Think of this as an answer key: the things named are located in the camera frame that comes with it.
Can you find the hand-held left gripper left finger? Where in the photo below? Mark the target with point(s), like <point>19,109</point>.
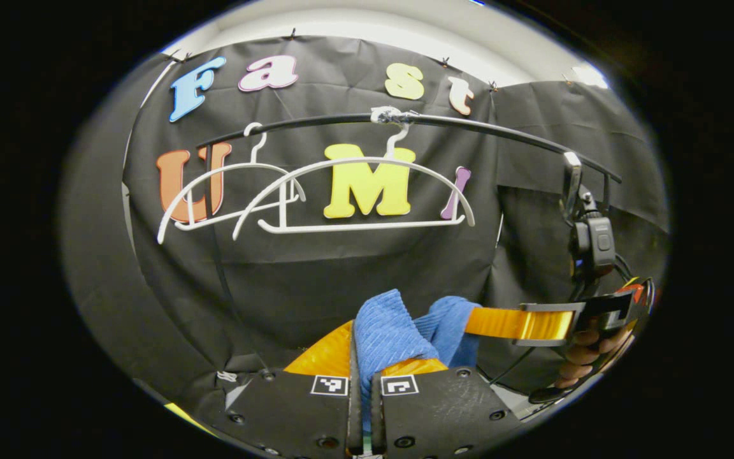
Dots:
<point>354,414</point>

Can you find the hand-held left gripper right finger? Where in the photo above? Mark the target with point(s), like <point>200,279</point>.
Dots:
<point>376,421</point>

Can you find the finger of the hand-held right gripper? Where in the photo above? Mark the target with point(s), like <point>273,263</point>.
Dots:
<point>596,309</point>

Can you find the blue shirt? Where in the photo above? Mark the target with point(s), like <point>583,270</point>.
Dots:
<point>386,331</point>

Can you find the black backdrop cloth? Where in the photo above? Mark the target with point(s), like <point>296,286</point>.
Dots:
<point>316,280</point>

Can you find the white tape wrap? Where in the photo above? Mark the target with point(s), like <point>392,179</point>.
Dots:
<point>392,115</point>

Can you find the black clothes rail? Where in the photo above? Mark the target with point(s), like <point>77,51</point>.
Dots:
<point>316,120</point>

